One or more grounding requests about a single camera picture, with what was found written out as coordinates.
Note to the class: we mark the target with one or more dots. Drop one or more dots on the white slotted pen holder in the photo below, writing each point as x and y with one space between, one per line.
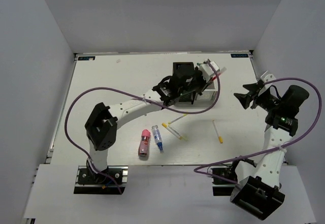
208 95

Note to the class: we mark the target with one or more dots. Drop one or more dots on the pink glue stick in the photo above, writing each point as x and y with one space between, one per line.
143 149

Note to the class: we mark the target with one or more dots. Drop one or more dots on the yellow capped white marker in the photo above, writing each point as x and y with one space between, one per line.
176 119

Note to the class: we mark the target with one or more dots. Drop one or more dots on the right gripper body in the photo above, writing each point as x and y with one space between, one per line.
265 100

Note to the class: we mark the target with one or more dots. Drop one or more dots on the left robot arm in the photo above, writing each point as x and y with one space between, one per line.
104 121

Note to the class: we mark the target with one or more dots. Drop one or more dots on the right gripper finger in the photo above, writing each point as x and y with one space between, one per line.
254 88
245 99

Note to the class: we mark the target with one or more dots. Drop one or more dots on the blue correction tape pen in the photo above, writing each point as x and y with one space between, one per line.
157 137

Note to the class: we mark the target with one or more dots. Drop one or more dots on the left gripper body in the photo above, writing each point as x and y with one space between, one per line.
197 82

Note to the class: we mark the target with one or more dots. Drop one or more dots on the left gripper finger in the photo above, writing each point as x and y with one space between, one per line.
200 95
208 80

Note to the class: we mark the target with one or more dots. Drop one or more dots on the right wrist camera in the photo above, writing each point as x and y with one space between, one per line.
266 79

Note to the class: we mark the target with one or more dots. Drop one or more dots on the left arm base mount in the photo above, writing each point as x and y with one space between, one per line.
88 183

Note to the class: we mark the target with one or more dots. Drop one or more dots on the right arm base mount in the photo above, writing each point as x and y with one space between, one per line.
222 188

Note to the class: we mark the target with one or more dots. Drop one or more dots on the blue table label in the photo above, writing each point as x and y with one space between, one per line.
239 55
86 58

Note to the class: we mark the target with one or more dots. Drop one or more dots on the left blue table label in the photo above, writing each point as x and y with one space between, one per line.
86 58

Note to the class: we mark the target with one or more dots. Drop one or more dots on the yellow white pen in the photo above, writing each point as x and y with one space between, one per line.
217 132

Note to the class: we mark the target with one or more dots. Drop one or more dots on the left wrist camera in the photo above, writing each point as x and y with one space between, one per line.
209 68

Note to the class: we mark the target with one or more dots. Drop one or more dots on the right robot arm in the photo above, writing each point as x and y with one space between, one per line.
258 187

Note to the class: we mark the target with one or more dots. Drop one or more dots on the black slotted pen holder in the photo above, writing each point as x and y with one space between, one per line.
181 66

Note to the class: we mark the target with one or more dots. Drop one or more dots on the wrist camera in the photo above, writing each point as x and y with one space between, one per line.
209 68
266 79

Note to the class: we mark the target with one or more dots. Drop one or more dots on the right blue table label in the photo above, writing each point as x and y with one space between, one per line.
239 55

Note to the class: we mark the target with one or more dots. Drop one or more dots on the red pen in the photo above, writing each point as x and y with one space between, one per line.
219 72

